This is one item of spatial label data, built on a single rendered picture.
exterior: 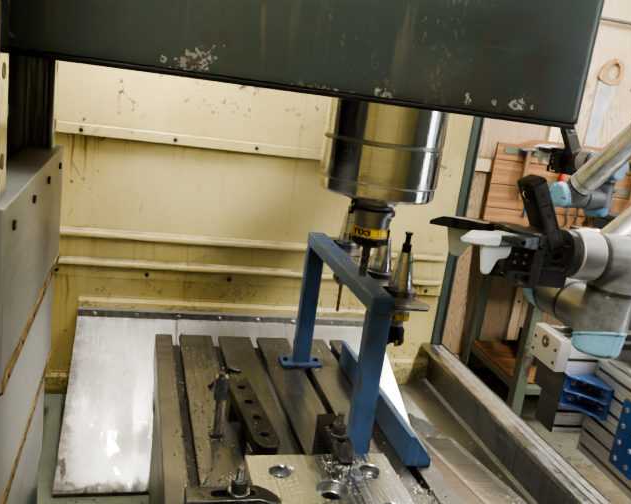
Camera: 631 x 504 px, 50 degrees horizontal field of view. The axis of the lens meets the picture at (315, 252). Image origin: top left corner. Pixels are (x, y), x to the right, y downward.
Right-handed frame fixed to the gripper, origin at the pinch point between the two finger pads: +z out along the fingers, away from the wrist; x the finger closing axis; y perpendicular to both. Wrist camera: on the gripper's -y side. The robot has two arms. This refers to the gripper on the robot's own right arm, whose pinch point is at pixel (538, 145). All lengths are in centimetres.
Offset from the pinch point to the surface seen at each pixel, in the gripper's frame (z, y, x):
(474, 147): -14.2, -3.3, -38.5
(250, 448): -82, 34, -135
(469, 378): -38, 59, -53
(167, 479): -82, 36, -149
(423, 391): -20, 72, -55
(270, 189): -2, 7, -99
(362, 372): -86, 21, -116
